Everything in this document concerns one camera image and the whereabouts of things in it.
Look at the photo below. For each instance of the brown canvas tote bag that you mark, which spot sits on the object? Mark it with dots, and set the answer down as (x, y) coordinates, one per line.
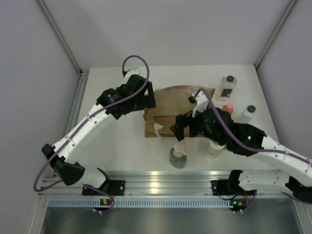
(171, 102)

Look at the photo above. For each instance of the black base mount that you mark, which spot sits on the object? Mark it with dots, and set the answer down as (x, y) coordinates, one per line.
(220, 188)
(111, 187)

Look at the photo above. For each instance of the clear bottle black cap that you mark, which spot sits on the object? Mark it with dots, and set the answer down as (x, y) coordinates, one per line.
(226, 88)

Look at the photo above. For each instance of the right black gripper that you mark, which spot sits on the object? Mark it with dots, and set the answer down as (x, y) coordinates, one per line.
(183, 121)

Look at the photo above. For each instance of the right aluminium frame post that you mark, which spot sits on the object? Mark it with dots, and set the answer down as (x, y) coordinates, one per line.
(291, 5)

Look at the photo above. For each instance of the slotted grey cable duct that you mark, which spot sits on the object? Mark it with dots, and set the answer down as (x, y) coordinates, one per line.
(141, 203)

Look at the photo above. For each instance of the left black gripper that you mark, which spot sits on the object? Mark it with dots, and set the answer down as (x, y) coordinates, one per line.
(147, 101)

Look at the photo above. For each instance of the white bottle dark cap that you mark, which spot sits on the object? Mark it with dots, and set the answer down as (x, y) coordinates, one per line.
(247, 114)

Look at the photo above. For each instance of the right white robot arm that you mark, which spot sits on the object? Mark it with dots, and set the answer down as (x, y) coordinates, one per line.
(293, 174)

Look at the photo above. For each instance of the aluminium mounting rail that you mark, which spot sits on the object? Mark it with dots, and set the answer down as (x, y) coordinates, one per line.
(198, 183)

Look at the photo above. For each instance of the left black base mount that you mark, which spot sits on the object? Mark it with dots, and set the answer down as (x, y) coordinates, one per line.
(111, 187)

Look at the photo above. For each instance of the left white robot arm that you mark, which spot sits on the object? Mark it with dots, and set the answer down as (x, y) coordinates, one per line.
(64, 156)

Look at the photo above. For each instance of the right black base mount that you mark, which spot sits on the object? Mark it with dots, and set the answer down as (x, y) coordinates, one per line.
(220, 188)

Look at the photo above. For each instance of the aluminium frame post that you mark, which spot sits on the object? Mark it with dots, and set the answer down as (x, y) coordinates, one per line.
(59, 35)
(291, 5)

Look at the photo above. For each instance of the orange bottle pink cap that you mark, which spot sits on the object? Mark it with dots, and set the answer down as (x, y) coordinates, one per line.
(229, 108)

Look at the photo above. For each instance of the left aluminium frame post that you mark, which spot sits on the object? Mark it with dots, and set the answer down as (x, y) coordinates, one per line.
(59, 35)

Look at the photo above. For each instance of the round white jar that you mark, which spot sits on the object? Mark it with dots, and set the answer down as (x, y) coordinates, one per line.
(214, 149)

